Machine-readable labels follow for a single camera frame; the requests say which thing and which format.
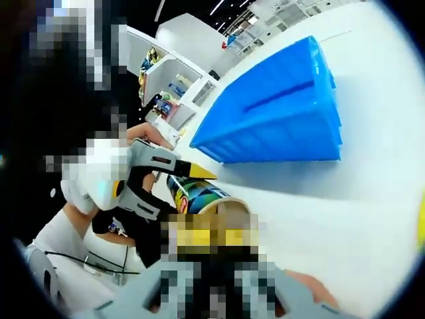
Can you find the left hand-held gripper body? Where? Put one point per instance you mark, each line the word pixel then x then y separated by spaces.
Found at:
pixel 93 196

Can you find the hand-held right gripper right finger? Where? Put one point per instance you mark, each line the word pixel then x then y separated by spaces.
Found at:
pixel 293 310

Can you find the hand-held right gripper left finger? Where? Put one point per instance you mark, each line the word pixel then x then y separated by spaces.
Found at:
pixel 126 302

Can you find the dark green chip container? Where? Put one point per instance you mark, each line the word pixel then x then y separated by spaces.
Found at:
pixel 199 196

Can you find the blue plastic box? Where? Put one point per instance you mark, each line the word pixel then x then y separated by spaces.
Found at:
pixel 272 119

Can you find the yellow container lid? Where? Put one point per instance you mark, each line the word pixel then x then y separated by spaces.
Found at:
pixel 421 226

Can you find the colourful snack box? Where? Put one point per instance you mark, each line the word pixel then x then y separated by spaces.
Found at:
pixel 166 106

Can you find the person's left hand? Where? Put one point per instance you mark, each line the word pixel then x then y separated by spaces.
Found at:
pixel 149 134

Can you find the person's right hand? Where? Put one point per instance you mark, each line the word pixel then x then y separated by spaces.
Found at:
pixel 312 289

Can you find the black printed cloth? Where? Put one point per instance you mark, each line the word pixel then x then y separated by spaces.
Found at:
pixel 149 239

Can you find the blue packets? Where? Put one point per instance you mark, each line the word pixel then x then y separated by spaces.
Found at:
pixel 177 86

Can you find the white chest device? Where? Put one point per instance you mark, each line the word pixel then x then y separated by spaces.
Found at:
pixel 38 266

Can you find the colourful snack bag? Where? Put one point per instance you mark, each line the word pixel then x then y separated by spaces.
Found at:
pixel 149 69

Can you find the white shelf unit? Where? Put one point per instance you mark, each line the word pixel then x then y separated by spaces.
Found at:
pixel 186 69

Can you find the white table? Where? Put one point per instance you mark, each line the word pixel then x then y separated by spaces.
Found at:
pixel 332 216

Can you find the white pillar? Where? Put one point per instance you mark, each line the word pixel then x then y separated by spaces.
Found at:
pixel 192 40

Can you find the row of white office desks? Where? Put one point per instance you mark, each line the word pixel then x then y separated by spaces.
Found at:
pixel 265 23

